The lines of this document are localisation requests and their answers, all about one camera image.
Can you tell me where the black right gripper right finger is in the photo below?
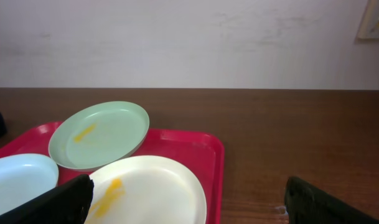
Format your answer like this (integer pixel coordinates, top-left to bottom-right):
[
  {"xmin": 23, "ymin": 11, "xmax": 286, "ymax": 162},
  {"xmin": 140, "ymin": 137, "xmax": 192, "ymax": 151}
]
[{"xmin": 284, "ymin": 177, "xmax": 379, "ymax": 224}]

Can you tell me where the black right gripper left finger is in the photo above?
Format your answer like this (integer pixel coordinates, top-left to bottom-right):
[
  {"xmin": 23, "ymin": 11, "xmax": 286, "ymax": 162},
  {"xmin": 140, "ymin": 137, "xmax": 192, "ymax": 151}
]
[{"xmin": 0, "ymin": 174, "xmax": 94, "ymax": 224}]

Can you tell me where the light blue plate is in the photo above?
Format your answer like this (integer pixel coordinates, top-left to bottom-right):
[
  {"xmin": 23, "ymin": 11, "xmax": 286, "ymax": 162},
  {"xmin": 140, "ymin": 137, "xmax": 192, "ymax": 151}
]
[{"xmin": 0, "ymin": 153, "xmax": 59, "ymax": 215}]

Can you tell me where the mint green plate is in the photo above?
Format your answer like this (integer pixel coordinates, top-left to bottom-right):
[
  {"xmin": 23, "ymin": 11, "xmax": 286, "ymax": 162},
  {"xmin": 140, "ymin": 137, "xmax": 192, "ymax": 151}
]
[{"xmin": 48, "ymin": 101, "xmax": 150, "ymax": 172}]

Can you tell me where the cream white plate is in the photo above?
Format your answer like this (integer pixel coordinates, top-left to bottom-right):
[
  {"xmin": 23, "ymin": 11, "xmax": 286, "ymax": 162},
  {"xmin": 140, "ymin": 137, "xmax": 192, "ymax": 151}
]
[{"xmin": 85, "ymin": 156, "xmax": 207, "ymax": 224}]

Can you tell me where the framed picture on wall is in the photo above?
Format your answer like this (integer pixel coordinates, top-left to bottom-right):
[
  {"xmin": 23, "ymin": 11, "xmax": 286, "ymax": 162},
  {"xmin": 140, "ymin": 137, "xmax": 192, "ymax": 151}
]
[{"xmin": 357, "ymin": 0, "xmax": 379, "ymax": 40}]

